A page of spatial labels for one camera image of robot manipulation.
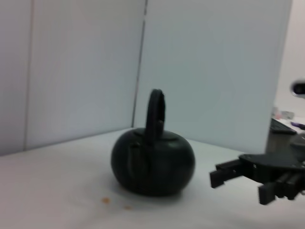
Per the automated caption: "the dark desk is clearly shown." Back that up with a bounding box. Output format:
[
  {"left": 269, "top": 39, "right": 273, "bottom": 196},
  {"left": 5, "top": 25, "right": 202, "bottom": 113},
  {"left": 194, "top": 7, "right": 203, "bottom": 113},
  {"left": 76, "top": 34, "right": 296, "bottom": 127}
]
[{"left": 265, "top": 130, "right": 305, "bottom": 163}]

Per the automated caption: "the black round teapot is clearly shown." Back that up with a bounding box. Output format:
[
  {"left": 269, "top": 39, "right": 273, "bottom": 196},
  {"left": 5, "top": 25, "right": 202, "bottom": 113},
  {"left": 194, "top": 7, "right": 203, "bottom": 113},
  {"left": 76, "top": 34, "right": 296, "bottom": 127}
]
[{"left": 111, "top": 89, "right": 196, "bottom": 198}]

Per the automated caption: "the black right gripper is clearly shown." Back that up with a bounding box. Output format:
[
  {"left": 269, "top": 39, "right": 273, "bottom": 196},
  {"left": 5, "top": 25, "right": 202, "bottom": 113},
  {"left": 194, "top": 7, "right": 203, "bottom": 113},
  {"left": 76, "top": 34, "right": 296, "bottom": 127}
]
[{"left": 209, "top": 153, "right": 305, "bottom": 206}]

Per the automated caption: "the black keyboard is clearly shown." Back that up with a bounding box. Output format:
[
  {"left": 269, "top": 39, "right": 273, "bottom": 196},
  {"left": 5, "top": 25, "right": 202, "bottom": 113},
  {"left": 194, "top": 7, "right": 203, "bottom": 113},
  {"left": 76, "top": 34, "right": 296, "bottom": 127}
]
[{"left": 270, "top": 117, "right": 297, "bottom": 135}]

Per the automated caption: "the grey round object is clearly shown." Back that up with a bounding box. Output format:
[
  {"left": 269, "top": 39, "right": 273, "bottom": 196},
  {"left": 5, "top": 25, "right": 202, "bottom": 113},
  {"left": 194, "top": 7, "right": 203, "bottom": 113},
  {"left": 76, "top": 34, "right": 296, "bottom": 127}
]
[{"left": 289, "top": 136, "right": 305, "bottom": 153}]

